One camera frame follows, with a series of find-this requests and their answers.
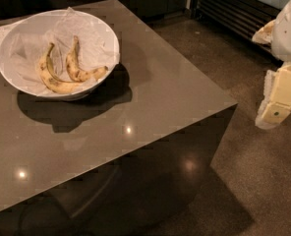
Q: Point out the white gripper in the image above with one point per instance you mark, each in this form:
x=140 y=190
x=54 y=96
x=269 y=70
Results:
x=289 y=33

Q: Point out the yellow banana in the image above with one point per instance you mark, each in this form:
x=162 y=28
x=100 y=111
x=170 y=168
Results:
x=75 y=72
x=45 y=70

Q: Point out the white bowl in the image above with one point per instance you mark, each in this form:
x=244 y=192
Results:
x=24 y=33

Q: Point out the white paper bowl liner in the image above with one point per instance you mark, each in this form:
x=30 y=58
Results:
x=89 y=40

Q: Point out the black slatted appliance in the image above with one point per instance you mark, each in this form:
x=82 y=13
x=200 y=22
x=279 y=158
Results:
x=244 y=17

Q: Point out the grey square table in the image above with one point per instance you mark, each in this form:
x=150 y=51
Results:
x=127 y=156

